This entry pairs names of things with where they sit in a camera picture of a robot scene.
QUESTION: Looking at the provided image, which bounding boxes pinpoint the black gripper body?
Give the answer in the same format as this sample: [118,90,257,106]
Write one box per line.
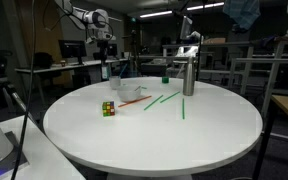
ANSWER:
[98,39,113,66]

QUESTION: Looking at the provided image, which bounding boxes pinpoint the stainless steel bottle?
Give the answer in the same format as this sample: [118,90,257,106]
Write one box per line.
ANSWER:
[182,55,196,97]

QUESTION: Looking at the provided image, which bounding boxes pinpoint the black monitor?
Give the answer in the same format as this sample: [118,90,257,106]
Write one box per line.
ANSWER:
[58,39,87,66]

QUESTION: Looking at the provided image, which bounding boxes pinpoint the long office desk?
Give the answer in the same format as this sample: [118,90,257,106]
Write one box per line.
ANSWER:
[14,57,129,104]

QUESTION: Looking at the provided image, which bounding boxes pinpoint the white bowl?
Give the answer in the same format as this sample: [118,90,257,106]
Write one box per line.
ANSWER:
[116,85,142,103]

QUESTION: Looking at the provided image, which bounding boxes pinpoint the Rubik's cube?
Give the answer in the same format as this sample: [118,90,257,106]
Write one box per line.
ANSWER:
[101,101,116,118]

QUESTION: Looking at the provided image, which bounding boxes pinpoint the orange straw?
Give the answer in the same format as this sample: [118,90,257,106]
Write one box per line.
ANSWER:
[117,95,153,109]

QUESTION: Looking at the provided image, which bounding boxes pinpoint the long ceiling light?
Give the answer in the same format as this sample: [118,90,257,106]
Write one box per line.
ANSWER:
[186,1,225,11]
[139,9,174,19]

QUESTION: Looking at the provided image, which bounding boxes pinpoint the blue cloth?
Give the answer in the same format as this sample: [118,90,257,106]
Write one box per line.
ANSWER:
[222,0,262,32]

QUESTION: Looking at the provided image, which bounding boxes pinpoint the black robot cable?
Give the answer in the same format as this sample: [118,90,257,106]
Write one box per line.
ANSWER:
[10,0,36,180]

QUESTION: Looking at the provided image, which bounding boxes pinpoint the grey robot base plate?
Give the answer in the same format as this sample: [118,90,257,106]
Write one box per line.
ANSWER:
[0,130,30,178]

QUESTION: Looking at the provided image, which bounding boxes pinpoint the metal frame shelf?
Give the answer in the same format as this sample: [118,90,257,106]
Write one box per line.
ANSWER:
[228,34,288,111]

